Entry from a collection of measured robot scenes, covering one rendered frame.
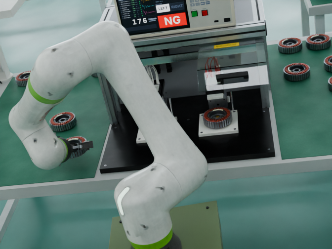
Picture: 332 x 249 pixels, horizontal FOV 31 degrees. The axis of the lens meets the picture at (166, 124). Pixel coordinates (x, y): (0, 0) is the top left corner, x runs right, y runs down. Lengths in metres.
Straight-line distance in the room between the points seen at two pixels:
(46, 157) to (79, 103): 0.86
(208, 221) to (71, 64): 0.61
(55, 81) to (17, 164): 0.94
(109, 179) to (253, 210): 1.09
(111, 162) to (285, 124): 0.67
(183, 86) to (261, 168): 0.59
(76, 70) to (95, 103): 1.16
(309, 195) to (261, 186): 0.26
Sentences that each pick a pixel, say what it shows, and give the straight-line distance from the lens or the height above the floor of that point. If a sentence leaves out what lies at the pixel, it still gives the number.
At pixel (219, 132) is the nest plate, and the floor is 0.78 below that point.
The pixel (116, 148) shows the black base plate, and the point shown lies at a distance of 2.29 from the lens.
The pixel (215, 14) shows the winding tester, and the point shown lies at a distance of 2.24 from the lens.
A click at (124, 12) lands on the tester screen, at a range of 2.27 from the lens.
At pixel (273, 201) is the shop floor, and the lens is 3.11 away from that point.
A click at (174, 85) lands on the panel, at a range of 2.52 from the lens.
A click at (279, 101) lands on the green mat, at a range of 2.45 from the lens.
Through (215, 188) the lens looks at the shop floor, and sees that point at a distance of 3.24.
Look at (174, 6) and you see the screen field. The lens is 2.24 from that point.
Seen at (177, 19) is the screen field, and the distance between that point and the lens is 2.26.
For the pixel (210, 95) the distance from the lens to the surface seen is 2.29.
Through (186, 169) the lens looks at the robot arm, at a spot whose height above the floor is 1.06.
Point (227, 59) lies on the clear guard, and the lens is 2.13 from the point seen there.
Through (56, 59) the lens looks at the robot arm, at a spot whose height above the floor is 1.41.
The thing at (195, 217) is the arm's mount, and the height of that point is 0.84.
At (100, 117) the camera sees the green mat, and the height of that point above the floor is 0.75.
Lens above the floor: 2.00
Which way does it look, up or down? 31 degrees down
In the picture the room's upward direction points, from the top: 12 degrees counter-clockwise
